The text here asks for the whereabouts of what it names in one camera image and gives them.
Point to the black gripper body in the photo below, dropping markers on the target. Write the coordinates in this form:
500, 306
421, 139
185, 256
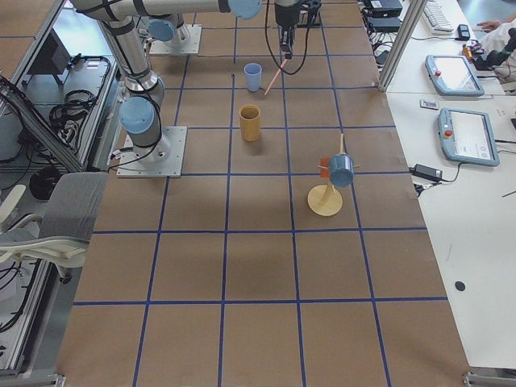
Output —
285, 15

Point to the aluminium frame post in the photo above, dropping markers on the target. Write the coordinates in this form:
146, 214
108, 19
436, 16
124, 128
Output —
412, 16

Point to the wooden cup tree stand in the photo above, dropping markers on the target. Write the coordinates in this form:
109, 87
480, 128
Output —
326, 200

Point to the bamboo cup holder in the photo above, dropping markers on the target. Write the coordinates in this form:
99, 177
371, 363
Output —
249, 117

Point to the teach pendant near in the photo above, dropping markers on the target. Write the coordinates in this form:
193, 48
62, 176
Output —
467, 136

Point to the pink chopstick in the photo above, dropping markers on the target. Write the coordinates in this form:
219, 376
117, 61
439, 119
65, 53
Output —
276, 75

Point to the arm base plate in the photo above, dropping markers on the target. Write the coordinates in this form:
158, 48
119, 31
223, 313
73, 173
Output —
159, 48
165, 160

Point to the light blue plastic cup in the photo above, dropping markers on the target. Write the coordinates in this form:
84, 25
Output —
253, 74

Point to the teach pendant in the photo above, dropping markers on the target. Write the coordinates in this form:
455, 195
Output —
467, 136
453, 76

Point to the grey office chair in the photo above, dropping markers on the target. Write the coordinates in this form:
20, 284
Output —
60, 235

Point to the black power adapter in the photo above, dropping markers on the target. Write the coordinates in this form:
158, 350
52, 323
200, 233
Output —
426, 173

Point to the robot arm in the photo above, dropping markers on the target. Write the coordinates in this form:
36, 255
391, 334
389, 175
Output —
169, 29
139, 113

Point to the teach pendant far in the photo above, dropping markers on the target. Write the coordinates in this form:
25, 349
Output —
453, 76

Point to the blue cup on stand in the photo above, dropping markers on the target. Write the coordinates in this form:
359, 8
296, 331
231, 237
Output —
341, 170

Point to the orange cup on stand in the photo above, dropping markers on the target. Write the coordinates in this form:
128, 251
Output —
323, 168

